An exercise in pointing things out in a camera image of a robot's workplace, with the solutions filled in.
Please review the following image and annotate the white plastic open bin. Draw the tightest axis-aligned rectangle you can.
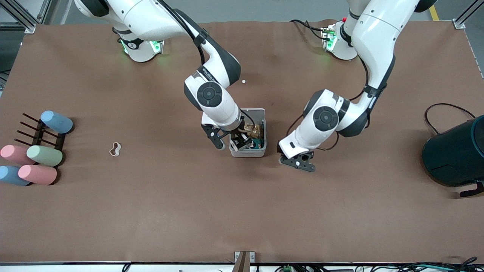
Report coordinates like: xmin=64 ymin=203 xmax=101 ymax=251
xmin=228 ymin=108 xmax=267 ymax=158

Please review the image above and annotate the dark teal pedal trash bin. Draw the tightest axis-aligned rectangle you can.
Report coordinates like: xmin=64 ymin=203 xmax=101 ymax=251
xmin=422 ymin=115 xmax=484 ymax=187

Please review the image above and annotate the black bin pedal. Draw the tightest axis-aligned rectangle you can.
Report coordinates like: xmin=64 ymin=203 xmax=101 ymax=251
xmin=459 ymin=181 xmax=484 ymax=198

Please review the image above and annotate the brown snack wrapper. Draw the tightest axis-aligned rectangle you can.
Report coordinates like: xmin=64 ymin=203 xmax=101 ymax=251
xmin=244 ymin=122 xmax=264 ymax=139

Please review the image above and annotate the blue foam cylinder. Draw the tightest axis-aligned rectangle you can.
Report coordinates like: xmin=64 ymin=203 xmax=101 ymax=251
xmin=0 ymin=166 xmax=31 ymax=186
xmin=40 ymin=110 xmax=73 ymax=134

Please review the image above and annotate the green foam cylinder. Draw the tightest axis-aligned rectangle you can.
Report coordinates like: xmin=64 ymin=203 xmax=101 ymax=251
xmin=26 ymin=145 xmax=63 ymax=167

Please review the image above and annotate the dark wooden peg rack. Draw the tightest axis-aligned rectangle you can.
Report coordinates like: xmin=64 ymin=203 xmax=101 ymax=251
xmin=14 ymin=113 xmax=66 ymax=151

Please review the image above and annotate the pink foam cylinder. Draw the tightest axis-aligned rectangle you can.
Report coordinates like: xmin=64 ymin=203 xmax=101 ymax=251
xmin=0 ymin=145 xmax=36 ymax=165
xmin=18 ymin=165 xmax=57 ymax=185

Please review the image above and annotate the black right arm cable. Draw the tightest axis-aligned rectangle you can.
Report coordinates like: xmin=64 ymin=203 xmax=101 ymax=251
xmin=159 ymin=0 xmax=206 ymax=65

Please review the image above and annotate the metal table edge bracket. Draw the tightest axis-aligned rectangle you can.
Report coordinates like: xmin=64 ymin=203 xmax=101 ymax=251
xmin=234 ymin=251 xmax=256 ymax=272

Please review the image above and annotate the black base power cable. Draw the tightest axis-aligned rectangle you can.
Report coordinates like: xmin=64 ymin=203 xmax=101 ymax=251
xmin=290 ymin=19 xmax=329 ymax=41

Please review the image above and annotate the thin black bin cable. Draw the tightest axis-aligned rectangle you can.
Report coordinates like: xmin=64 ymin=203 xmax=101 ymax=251
xmin=424 ymin=103 xmax=476 ymax=135

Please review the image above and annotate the black cable bundle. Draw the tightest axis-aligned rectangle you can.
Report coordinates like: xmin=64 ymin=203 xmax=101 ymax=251
xmin=374 ymin=257 xmax=484 ymax=272

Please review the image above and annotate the aluminium frame post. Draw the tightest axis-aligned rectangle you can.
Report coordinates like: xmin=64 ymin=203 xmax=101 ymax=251
xmin=453 ymin=0 xmax=484 ymax=30
xmin=0 ymin=0 xmax=57 ymax=34

